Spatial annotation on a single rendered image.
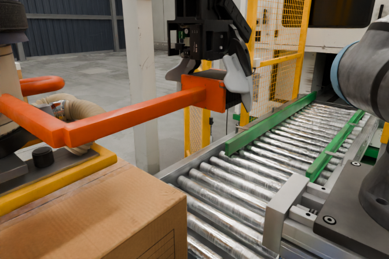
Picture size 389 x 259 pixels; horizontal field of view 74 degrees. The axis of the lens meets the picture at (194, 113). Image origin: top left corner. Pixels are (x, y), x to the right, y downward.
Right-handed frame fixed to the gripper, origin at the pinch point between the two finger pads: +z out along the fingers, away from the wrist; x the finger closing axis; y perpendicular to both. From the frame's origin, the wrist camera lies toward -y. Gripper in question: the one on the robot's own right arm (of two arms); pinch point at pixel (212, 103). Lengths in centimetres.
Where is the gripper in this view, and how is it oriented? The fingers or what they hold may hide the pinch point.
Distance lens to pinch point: 45.3
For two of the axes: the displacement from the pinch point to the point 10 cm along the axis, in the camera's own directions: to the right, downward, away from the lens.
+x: 7.7, 2.1, -6.0
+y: -6.4, 2.5, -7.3
